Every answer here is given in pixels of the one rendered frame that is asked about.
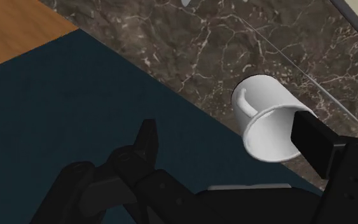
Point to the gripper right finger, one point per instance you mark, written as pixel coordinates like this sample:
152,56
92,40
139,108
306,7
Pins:
349,173

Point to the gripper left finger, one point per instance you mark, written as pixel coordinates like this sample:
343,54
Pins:
126,173

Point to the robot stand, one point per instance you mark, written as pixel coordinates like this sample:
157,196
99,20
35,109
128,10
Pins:
57,102

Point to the white mug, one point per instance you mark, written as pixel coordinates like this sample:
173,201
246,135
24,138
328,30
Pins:
267,93

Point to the white rounded object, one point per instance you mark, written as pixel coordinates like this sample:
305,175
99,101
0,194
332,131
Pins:
187,2

